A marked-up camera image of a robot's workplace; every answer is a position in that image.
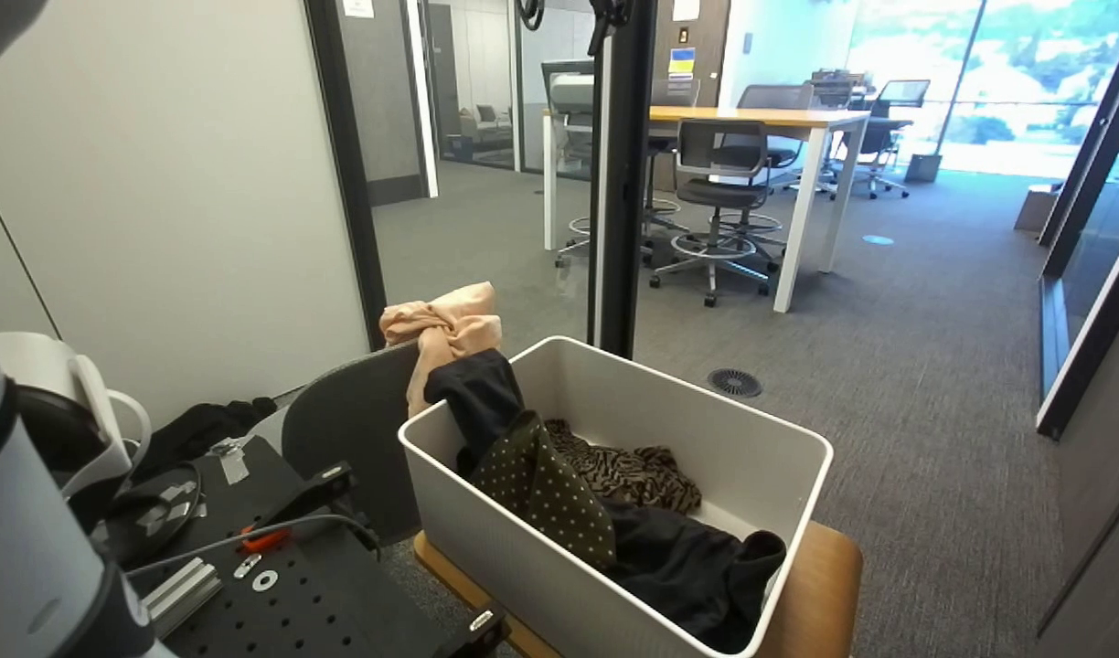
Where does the peach shirt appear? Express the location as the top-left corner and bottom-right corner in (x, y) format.
(375, 278), (508, 420)

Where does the grey mesh office chair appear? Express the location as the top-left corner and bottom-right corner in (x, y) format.
(646, 117), (792, 311)

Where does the dark chair backrest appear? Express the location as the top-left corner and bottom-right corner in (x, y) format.
(735, 81), (818, 117)

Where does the black wheeled office chair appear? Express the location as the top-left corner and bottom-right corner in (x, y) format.
(847, 76), (936, 205)

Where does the white plastic bin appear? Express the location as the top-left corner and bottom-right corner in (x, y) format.
(395, 333), (836, 658)

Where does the wooden desk with white legs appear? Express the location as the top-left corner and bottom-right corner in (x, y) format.
(537, 103), (872, 319)

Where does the dark bag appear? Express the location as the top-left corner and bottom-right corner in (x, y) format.
(809, 66), (872, 111)

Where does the round floor outlet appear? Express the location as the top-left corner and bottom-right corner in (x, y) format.
(704, 367), (766, 403)

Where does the black garment with sleeve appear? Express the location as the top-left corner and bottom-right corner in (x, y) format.
(424, 348), (537, 482)

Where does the black clothes pile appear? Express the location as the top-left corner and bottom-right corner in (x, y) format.
(276, 340), (434, 545)

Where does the leopard print cloth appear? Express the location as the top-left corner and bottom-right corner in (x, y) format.
(540, 417), (704, 521)

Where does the dark polka dot cloth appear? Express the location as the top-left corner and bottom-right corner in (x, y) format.
(465, 415), (621, 572)

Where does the black crumpled bag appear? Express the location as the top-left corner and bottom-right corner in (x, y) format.
(130, 394), (282, 482)

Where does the bulky black garment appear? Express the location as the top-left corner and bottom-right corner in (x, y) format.
(599, 501), (788, 658)

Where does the white VR headset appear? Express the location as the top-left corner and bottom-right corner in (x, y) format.
(0, 331), (154, 489)

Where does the black table clamp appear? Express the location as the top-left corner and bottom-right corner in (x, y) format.
(442, 605), (515, 658)

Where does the black gadget with white labels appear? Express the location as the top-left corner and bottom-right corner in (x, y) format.
(86, 470), (214, 567)

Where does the black glass wall pillar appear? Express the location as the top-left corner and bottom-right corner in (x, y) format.
(592, 0), (657, 359)

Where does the black slanted wall post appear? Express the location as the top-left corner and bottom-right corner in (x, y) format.
(301, 0), (399, 355)

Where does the black cable plug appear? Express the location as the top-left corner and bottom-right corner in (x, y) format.
(263, 456), (357, 527)

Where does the grey cable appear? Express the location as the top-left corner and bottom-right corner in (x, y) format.
(123, 507), (386, 579)

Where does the black angled window frame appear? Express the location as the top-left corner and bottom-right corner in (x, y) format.
(1030, 4), (1119, 443)

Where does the orange handled tool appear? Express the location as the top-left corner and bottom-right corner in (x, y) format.
(235, 523), (296, 555)

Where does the aluminium bracket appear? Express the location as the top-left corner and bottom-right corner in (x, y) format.
(134, 554), (228, 624)

